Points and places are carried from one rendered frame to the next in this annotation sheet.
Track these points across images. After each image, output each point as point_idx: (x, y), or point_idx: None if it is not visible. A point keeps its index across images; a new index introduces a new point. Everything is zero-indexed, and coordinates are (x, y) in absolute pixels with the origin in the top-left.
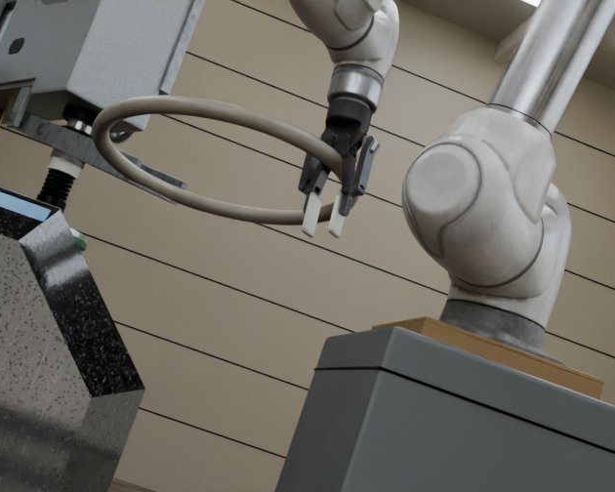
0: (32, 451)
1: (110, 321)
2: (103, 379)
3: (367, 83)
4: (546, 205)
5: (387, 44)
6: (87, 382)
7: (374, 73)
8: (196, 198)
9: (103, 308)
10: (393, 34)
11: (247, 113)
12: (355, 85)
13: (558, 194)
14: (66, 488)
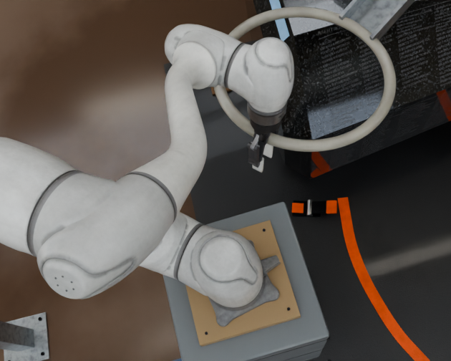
0: (280, 132)
1: (303, 102)
2: (291, 127)
3: (249, 111)
4: (189, 271)
5: (248, 97)
6: (283, 124)
7: (252, 108)
8: (374, 51)
9: (302, 95)
10: (256, 90)
11: (214, 89)
12: (247, 107)
13: (200, 276)
14: (288, 152)
